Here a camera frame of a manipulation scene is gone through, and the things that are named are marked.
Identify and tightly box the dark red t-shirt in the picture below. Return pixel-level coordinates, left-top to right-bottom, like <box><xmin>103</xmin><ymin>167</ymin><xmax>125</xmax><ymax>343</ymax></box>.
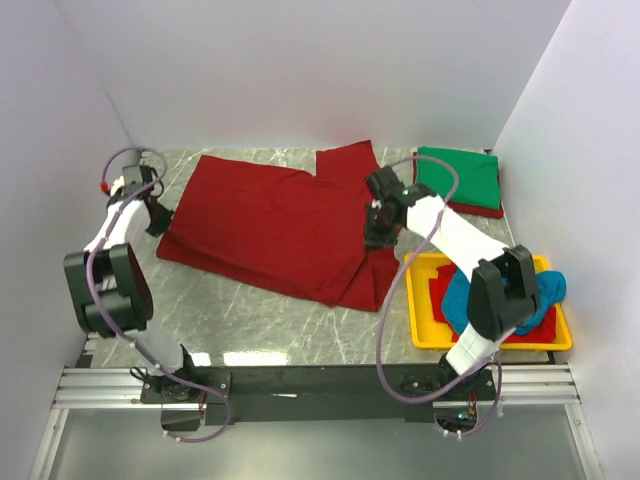
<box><xmin>156</xmin><ymin>140</ymin><xmax>399</xmax><ymax>312</ymax></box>

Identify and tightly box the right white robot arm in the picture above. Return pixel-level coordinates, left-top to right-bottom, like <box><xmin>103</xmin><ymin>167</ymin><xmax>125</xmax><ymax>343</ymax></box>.
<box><xmin>365</xmin><ymin>167</ymin><xmax>540</xmax><ymax>399</ymax></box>

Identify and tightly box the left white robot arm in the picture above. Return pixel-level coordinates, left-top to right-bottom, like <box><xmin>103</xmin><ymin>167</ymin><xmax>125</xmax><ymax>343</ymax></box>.
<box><xmin>63</xmin><ymin>165</ymin><xmax>200</xmax><ymax>402</ymax></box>

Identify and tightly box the yellow plastic bin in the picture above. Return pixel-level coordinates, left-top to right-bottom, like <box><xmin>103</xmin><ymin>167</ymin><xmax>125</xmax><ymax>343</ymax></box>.
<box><xmin>405</xmin><ymin>252</ymin><xmax>573</xmax><ymax>352</ymax></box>

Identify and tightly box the folded red t-shirt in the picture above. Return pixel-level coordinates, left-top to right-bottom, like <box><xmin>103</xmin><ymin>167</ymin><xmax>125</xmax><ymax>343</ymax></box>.
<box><xmin>411</xmin><ymin>152</ymin><xmax>505</xmax><ymax>221</ymax></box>

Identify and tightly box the folded green t-shirt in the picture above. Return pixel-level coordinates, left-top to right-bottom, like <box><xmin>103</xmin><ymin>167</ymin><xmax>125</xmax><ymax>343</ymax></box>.
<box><xmin>414</xmin><ymin>146</ymin><xmax>501</xmax><ymax>211</ymax></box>

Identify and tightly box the blue t-shirt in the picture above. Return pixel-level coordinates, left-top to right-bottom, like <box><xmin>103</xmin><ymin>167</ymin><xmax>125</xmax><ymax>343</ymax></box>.
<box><xmin>442</xmin><ymin>269</ymin><xmax>569</xmax><ymax>337</ymax></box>

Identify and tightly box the bright red t-shirt in bin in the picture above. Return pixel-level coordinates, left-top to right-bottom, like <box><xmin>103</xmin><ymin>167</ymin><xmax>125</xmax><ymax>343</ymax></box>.
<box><xmin>428</xmin><ymin>262</ymin><xmax>559</xmax><ymax>346</ymax></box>

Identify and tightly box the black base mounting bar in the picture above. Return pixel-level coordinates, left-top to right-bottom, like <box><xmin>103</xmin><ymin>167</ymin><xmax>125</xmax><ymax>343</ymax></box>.
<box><xmin>140</xmin><ymin>364</ymin><xmax>497</xmax><ymax>432</ymax></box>

